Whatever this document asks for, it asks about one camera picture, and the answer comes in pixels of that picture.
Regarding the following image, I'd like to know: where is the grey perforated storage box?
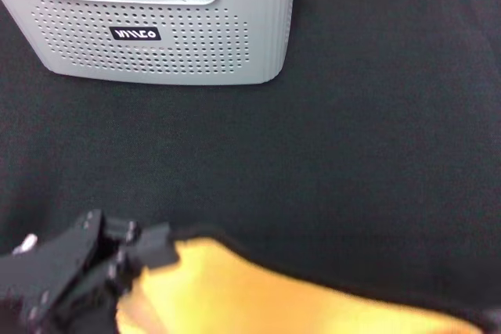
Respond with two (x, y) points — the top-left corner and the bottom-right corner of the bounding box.
(0, 0), (302, 87)

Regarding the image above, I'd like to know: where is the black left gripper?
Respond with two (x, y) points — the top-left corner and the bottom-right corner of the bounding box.
(0, 210), (180, 334)

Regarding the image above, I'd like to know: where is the yellow towel with black trim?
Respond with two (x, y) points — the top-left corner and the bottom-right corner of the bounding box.
(116, 228), (486, 334)

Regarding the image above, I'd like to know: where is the black tablecloth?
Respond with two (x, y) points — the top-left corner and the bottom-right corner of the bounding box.
(0, 0), (501, 334)

